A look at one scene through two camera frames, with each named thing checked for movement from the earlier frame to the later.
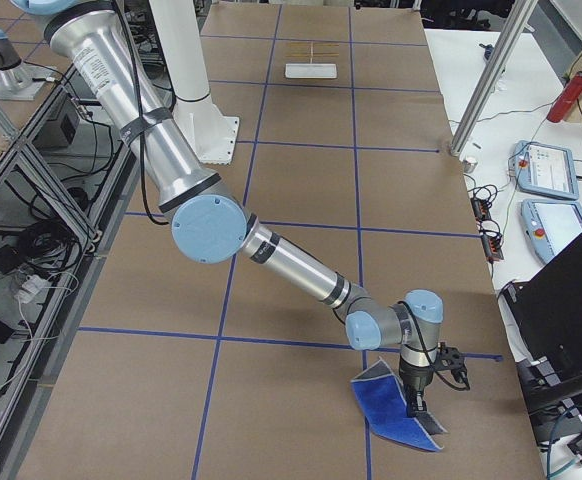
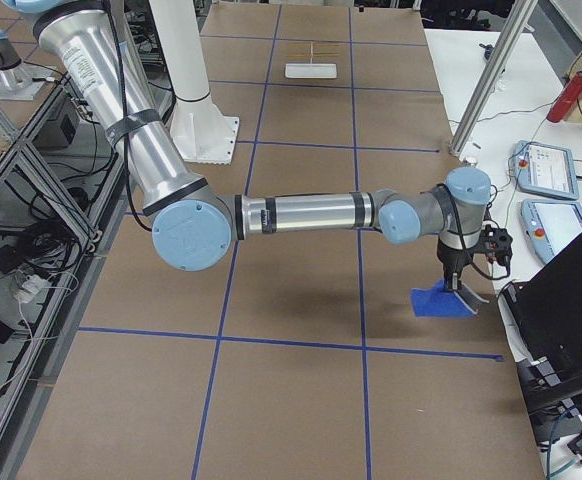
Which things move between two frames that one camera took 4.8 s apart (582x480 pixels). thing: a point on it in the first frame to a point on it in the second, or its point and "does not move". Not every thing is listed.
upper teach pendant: [544, 169] does not move
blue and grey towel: [382, 401] to [440, 302]
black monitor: [560, 321] does not move
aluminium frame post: [521, 17] does not move
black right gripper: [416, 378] to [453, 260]
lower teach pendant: [551, 225] does not move
